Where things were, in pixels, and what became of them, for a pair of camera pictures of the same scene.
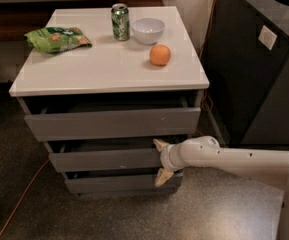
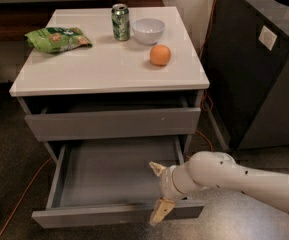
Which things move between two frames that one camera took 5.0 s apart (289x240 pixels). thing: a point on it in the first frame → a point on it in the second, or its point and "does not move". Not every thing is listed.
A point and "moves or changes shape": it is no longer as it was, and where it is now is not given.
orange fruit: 160,55 does not move
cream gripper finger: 160,144 → 157,168
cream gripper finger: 163,176 → 160,211
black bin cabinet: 255,64 does not move
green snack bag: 54,39 does not move
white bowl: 148,31 does not move
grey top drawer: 51,119 does not move
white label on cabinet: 268,37 does not move
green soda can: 120,21 does not move
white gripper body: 166,158 → 166,182
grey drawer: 101,155 moves or changes shape
